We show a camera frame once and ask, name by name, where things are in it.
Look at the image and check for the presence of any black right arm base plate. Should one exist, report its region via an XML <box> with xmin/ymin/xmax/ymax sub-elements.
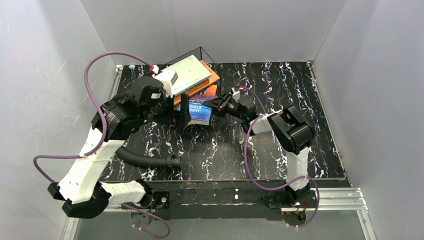
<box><xmin>260</xmin><ymin>185</ymin><xmax>320</xmax><ymax>215</ymax></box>

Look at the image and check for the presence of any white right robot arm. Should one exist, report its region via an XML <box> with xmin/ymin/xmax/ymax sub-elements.
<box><xmin>203</xmin><ymin>86</ymin><xmax>316</xmax><ymax>204</ymax></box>

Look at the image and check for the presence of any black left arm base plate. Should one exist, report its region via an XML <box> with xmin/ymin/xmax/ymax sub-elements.
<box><xmin>143</xmin><ymin>191</ymin><xmax>170</xmax><ymax>210</ymax></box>

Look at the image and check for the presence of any wooden two-tier shelf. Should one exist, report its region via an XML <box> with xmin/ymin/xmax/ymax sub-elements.
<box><xmin>162</xmin><ymin>46</ymin><xmax>220</xmax><ymax>107</ymax></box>

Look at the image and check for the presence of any pale green file folder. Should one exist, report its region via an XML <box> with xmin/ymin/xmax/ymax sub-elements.
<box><xmin>161</xmin><ymin>54</ymin><xmax>212</xmax><ymax>96</ymax></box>

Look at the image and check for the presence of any black corrugated hose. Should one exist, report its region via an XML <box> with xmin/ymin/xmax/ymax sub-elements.
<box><xmin>114</xmin><ymin>145</ymin><xmax>182</xmax><ymax>170</ymax></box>

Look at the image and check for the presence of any aluminium table frame rail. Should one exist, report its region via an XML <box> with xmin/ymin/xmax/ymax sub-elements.
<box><xmin>279</xmin><ymin>62</ymin><xmax>376</xmax><ymax>240</ymax></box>

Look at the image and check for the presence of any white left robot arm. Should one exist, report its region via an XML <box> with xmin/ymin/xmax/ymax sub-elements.
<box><xmin>48</xmin><ymin>69</ymin><xmax>191</xmax><ymax>219</ymax></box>

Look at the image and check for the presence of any blue Jane Eyre book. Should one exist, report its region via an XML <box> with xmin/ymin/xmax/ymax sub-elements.
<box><xmin>188</xmin><ymin>84</ymin><xmax>218</xmax><ymax>126</ymax></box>

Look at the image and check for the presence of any orange green treehouse book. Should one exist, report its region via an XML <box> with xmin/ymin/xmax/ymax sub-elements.
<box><xmin>174</xmin><ymin>79</ymin><xmax>214</xmax><ymax>105</ymax></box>

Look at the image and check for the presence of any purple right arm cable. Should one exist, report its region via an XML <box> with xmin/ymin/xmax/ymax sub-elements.
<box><xmin>239</xmin><ymin>86</ymin><xmax>321</xmax><ymax>229</ymax></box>

